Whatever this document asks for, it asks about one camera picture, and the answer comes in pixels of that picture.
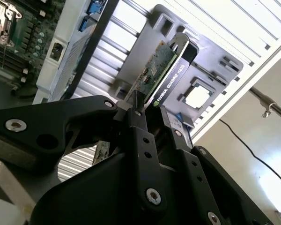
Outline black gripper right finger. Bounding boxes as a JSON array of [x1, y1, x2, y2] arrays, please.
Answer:
[[159, 105, 272, 225]]

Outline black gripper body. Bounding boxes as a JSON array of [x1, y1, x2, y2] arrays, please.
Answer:
[[29, 150, 203, 225]]

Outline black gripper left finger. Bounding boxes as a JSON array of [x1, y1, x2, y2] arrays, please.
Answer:
[[0, 90, 169, 211]]

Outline Nvidia Quadro graphics card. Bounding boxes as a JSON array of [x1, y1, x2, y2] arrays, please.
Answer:
[[117, 32, 200, 111]]

